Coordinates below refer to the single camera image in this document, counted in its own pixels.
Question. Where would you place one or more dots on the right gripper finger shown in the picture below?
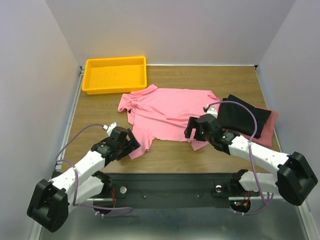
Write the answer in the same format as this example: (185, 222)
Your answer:
(192, 128)
(200, 135)

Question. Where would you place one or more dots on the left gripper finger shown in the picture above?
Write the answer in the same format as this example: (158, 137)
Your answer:
(128, 150)
(133, 142)

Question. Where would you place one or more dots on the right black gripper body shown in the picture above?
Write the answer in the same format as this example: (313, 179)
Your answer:
(191, 128)

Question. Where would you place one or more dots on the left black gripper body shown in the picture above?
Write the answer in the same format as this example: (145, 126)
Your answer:
(132, 141)

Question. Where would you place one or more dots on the pink t shirt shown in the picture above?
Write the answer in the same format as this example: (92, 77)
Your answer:
(163, 114)

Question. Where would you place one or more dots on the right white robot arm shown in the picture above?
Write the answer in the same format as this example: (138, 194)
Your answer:
(288, 175)

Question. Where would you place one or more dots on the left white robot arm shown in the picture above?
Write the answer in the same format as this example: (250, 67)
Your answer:
(53, 200)

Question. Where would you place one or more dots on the black folded t shirt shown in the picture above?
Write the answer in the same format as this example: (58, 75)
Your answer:
(234, 117)

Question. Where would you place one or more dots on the dusty rose folded t shirt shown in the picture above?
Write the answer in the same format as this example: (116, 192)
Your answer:
(267, 132)

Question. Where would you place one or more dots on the yellow plastic bin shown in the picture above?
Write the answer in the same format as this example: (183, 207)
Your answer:
(114, 75)

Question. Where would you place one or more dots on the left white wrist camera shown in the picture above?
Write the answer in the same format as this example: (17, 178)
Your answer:
(109, 128)

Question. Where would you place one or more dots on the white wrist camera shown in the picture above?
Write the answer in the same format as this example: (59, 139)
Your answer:
(210, 110)
(109, 128)

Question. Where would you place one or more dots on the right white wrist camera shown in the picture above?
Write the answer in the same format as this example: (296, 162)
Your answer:
(210, 110)

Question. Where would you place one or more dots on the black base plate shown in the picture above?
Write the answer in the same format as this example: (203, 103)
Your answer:
(170, 190)

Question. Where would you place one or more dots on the left aluminium rail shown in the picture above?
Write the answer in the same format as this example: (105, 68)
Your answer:
(58, 165)

